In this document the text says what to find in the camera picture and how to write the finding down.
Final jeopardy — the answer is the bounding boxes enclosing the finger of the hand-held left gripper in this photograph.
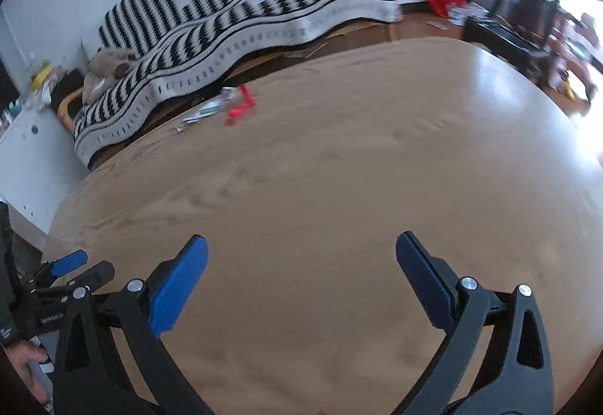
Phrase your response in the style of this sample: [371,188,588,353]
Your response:
[35,261,116,300]
[34,250,89,280]

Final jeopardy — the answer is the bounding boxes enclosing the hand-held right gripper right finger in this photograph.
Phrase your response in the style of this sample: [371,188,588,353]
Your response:
[396,230,554,415]

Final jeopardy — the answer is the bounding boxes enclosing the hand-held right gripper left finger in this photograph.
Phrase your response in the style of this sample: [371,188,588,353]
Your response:
[53,233,210,415]

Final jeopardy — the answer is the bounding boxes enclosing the person's left hand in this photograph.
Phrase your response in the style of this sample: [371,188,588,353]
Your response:
[8,339,55,406]

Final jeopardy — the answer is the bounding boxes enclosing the white cabinet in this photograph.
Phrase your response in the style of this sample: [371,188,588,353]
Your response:
[0,107,90,237]

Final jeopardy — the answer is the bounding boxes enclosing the white and green torn wrapper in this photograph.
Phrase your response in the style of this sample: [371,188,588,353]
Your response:
[181,87,236,124]

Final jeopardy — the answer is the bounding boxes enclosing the yellow item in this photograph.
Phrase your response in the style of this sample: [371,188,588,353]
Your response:
[31,62,55,91]

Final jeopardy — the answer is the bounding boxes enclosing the red deflated balloon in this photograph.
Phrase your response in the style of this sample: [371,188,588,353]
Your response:
[226,84,258,126]

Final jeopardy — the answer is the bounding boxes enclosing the brown plush cushion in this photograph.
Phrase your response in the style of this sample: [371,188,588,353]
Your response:
[82,47,139,105]

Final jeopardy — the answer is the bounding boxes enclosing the black white striped sofa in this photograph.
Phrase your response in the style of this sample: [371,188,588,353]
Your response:
[73,0,399,171]

